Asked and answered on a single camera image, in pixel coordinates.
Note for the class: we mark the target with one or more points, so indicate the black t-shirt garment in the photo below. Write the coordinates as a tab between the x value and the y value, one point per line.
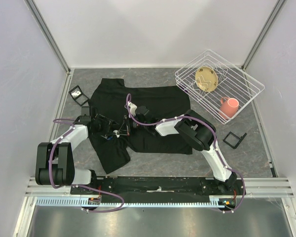
162	102

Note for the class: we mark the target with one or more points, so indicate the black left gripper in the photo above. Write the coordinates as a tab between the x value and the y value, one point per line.
107	123

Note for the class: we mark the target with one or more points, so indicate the pink ceramic mug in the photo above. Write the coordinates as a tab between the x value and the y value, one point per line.
229	107

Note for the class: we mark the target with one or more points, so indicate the open black box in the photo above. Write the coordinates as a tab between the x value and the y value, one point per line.
78	96
233	140

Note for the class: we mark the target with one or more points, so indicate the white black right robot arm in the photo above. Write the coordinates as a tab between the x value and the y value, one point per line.
196	131

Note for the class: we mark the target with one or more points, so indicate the slotted cable duct rail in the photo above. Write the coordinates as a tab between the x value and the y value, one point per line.
136	200

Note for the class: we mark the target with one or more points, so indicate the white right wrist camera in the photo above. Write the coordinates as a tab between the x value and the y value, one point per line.
131	108

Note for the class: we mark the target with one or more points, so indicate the white wire dish rack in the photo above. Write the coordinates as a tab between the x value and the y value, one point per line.
232	82

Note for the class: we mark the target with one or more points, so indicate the open black box left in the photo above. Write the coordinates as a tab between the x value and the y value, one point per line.
78	96

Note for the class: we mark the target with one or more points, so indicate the open black box right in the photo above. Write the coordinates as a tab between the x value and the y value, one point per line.
233	140

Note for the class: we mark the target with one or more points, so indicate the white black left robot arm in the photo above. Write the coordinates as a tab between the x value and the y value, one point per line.
55	161

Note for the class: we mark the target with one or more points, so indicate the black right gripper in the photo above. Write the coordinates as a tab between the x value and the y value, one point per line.
125	124

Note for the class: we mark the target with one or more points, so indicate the yellow patterned plate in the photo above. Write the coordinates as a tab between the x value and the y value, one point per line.
206	79

